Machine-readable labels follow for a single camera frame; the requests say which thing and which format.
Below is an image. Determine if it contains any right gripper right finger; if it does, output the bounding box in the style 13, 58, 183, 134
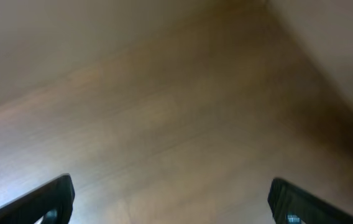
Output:
267, 178, 353, 224

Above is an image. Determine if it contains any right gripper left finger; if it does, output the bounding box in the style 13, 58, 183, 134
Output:
0, 174, 75, 224

